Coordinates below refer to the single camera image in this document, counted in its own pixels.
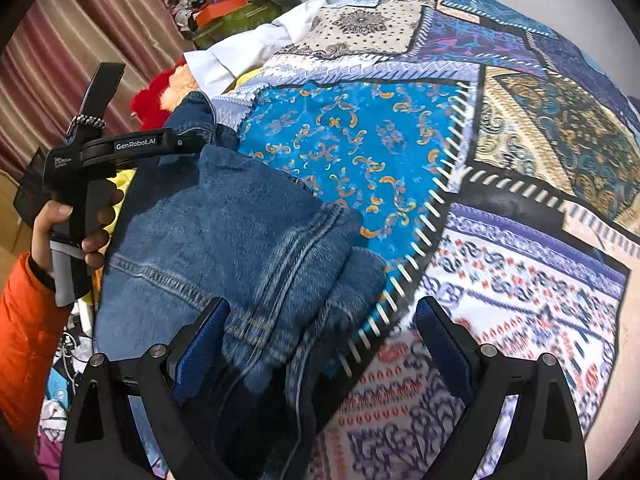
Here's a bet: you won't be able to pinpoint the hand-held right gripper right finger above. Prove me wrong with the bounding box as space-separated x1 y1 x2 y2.
414 296 589 480

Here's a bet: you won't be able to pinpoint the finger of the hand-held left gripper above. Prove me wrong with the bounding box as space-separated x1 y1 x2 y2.
171 127 224 156

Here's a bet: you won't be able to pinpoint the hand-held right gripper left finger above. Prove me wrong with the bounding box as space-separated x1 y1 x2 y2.
59 296 233 480

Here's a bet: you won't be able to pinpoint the blue denim jeans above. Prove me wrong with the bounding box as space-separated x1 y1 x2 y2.
92 91 388 480

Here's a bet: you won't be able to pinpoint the person's left forearm orange sleeve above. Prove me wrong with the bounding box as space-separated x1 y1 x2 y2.
0 252 75 443

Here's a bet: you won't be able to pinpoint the cluttered clothes heap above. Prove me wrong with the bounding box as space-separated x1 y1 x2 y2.
36 280 108 480

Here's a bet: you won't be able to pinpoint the person's left hand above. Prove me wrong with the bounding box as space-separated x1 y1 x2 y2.
30 187 125 277

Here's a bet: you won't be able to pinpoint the colourful cartoon fleece blanket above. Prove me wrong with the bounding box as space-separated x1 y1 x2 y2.
102 57 196 233

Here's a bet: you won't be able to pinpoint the white cloth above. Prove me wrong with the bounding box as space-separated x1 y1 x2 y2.
182 7 321 98

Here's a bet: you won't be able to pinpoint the green bag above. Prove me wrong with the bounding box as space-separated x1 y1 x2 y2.
192 2 283 52

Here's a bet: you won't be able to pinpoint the striped red curtain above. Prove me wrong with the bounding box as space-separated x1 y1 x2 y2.
0 0 201 181

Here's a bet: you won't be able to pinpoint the orange box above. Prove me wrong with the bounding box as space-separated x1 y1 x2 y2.
194 0 252 29

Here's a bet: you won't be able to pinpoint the patchwork printed bedsheet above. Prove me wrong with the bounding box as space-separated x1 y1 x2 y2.
220 0 640 480

